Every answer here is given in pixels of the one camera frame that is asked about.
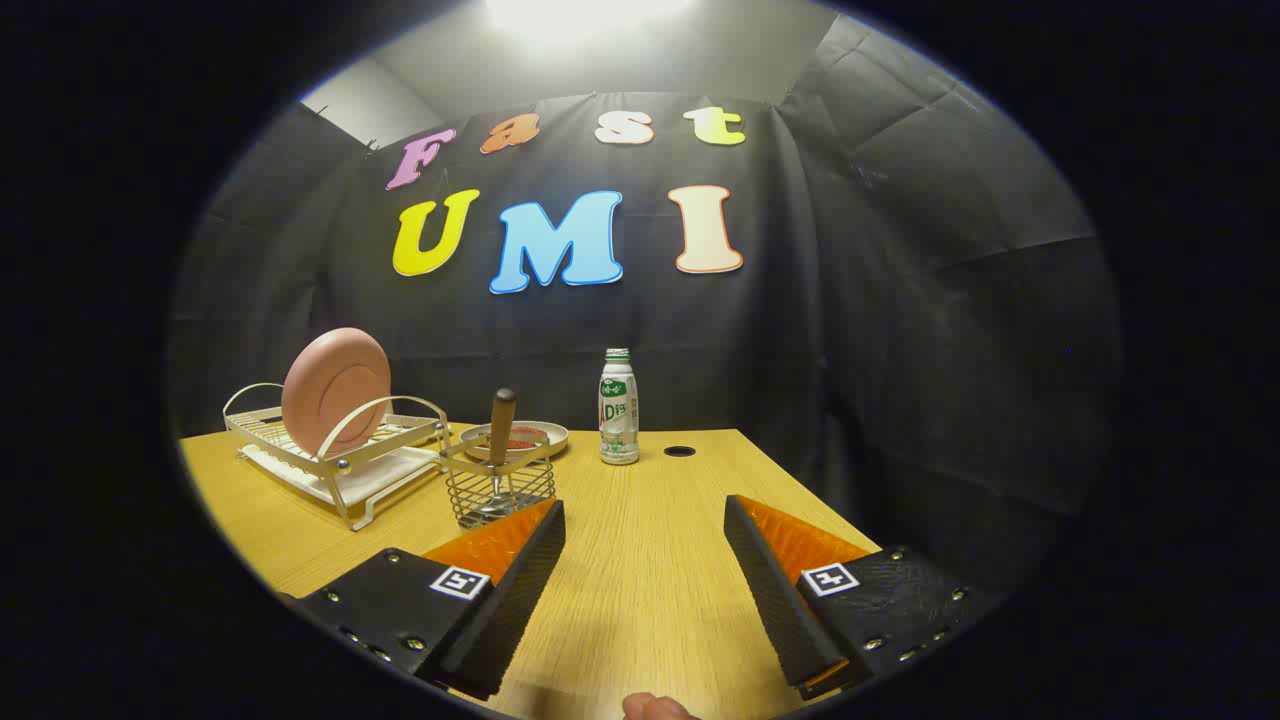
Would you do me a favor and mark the white green drink bottle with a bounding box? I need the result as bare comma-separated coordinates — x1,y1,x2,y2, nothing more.
598,348,641,467

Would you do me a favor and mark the pink plate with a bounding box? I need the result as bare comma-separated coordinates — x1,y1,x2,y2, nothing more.
281,327,393,458

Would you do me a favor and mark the metal wire basket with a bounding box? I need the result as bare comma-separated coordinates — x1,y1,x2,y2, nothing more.
440,428,557,530

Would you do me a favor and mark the white ribbed drain tray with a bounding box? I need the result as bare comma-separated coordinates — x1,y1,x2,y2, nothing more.
240,438,447,507

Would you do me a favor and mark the beige round plate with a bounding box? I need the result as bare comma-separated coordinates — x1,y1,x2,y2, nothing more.
460,420,570,461

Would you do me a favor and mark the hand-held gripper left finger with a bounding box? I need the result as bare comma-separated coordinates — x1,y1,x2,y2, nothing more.
280,498,567,703

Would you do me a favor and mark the white wire dish rack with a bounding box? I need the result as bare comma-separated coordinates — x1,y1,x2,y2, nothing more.
222,382,453,532

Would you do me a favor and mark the wooden-handled metal spoon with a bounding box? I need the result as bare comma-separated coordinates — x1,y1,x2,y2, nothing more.
470,388,541,521

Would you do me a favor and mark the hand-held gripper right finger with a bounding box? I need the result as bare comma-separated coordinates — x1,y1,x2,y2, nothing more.
723,494,1001,701

